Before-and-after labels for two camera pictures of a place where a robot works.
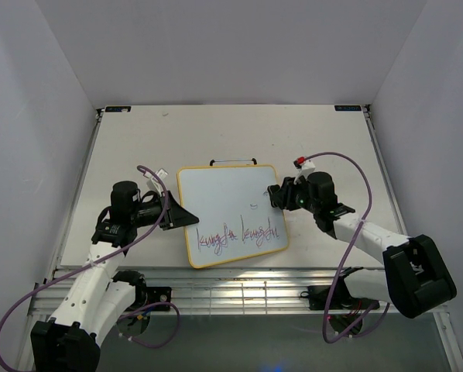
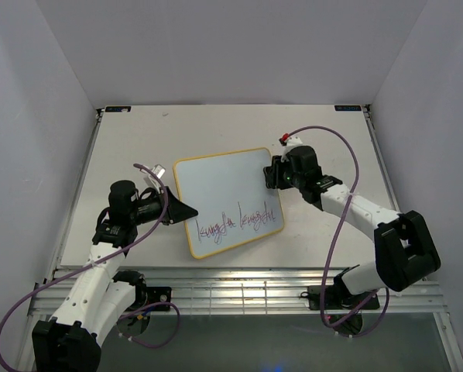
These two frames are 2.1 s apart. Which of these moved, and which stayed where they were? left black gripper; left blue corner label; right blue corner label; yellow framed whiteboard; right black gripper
Moved: yellow framed whiteboard; right black gripper
Stayed: left blue corner label; left black gripper; right blue corner label
